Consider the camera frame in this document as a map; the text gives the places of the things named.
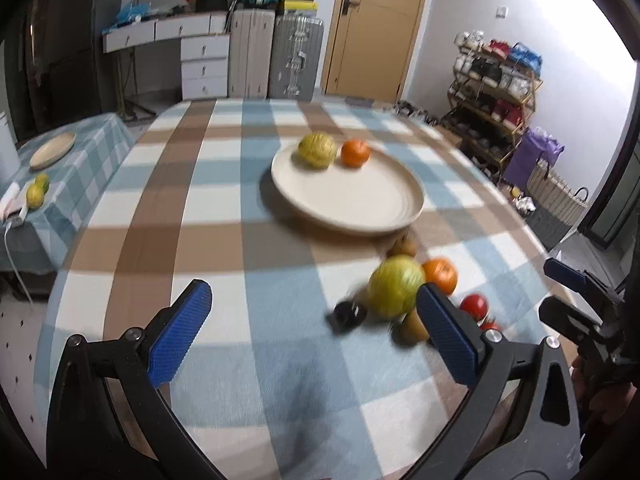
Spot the side table blue checkered cloth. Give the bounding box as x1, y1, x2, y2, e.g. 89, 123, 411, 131
1, 113, 134, 275

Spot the brown kiwi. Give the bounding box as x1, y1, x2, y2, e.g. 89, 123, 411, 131
394, 309, 431, 346
386, 234, 418, 258

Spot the wooden door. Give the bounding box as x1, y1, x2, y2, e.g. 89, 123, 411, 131
322, 0, 425, 102

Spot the orange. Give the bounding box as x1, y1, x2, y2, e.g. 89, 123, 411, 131
422, 257, 458, 296
341, 139, 371, 169

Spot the wrinkled yellow-green guava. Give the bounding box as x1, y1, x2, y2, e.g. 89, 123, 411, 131
297, 131, 337, 170

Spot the small green fruit side table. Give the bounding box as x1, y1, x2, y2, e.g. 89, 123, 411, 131
25, 174, 50, 209

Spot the red tomato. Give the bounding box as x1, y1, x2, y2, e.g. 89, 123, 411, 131
459, 294, 489, 323
480, 320, 502, 332

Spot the smooth green guava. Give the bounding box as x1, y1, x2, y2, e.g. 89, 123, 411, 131
367, 255, 426, 320

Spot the beige suitcase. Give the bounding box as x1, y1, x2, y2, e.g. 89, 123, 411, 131
228, 9, 276, 99

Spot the purple bag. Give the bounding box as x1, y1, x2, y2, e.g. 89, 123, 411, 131
503, 127, 564, 191

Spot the black refrigerator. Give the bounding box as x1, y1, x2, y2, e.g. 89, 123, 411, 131
3, 0, 122, 143

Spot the silver suitcase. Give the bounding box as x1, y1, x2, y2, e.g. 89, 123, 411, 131
268, 14, 324, 102

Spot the dark purple plum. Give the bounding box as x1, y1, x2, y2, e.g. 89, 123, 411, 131
328, 300, 368, 333

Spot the cream round plate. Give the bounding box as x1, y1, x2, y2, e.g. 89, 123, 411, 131
270, 145, 427, 235

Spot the wooden shoe rack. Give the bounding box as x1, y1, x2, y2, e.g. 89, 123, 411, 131
440, 30, 544, 182

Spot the checkered tablecloth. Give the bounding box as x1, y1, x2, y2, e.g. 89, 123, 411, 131
34, 100, 560, 479

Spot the white drawer desk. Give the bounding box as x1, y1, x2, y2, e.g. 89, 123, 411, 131
103, 12, 230, 101

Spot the woven striped basket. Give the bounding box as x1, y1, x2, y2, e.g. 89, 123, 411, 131
525, 158, 589, 250

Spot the small beige plate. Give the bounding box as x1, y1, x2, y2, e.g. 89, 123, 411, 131
29, 132, 76, 171

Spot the white charger with cable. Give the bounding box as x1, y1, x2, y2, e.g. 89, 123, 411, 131
1, 182, 34, 304

